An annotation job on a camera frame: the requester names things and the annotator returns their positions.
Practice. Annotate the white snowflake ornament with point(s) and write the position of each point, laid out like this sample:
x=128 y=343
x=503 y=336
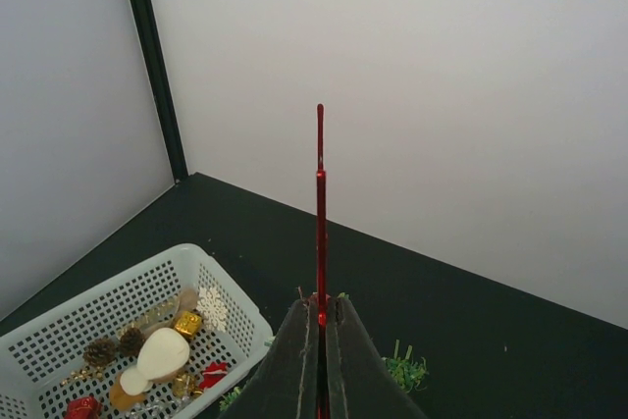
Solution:
x=213 y=309

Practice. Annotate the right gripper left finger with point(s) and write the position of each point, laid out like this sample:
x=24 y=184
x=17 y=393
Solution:
x=285 y=385

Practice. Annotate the white plastic basket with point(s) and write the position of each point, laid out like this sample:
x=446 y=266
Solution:
x=39 y=357

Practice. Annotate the red gift box ornament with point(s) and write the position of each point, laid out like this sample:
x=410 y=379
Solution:
x=87 y=407

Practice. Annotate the gold bell ornament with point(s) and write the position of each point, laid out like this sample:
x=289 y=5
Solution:
x=185 y=387

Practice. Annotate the gold foil gift box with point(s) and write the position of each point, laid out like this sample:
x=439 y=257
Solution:
x=188 y=324

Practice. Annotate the small green christmas tree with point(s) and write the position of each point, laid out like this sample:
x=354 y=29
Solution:
x=406 y=372

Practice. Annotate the left black frame post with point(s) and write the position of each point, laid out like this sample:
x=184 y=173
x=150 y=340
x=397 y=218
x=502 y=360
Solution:
x=151 y=48

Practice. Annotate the brown pine cone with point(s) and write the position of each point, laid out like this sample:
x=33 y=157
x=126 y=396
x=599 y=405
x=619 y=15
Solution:
x=100 y=353

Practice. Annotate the red santa suit ornament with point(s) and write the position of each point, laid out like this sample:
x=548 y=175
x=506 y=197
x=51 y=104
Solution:
x=213 y=374

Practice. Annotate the burlap fabric ornament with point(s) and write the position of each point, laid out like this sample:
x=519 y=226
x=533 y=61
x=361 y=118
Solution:
x=186 y=300

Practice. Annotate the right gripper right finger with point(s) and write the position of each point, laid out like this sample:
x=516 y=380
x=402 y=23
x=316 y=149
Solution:
x=359 y=384

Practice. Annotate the red glitter star ornament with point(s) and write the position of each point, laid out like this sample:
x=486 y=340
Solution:
x=321 y=265

